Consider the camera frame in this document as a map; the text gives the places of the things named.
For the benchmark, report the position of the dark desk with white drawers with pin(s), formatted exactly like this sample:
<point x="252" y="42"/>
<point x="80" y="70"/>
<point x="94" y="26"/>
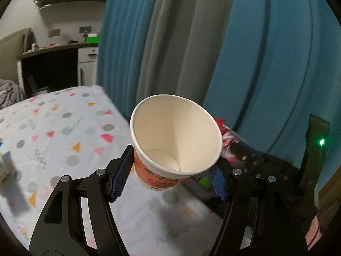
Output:
<point x="57" y="68"/>

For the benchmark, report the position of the red snack wrapper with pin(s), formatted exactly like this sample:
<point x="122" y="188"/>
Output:
<point x="228" y="137"/>

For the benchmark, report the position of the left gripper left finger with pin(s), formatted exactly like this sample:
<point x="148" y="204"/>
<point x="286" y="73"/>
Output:
<point x="59" y="229"/>

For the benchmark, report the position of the orange paper cup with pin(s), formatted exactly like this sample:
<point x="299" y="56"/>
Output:
<point x="173" y="138"/>

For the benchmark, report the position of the green box on desk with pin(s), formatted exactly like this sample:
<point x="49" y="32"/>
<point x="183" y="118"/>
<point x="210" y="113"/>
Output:
<point x="92" y="38"/>

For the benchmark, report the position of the patterned white bed sheet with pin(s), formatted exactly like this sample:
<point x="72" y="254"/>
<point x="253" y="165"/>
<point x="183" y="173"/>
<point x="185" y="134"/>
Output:
<point x="75" y="132"/>

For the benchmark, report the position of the blue and grey curtain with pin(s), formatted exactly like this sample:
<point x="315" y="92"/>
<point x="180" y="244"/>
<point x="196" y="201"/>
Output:
<point x="264" y="66"/>

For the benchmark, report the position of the grey padded headboard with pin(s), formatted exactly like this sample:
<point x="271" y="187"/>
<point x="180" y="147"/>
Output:
<point x="11" y="47"/>

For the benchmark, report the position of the grey striped blanket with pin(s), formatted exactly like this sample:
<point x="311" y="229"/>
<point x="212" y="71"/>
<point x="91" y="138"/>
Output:
<point x="10" y="93"/>

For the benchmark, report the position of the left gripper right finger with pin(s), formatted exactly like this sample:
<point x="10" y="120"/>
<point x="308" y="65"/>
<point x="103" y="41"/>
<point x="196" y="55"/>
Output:
<point x="259" y="218"/>

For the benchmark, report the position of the white cup on desk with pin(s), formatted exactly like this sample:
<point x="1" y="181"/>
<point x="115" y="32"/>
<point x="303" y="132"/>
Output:
<point x="34" y="46"/>

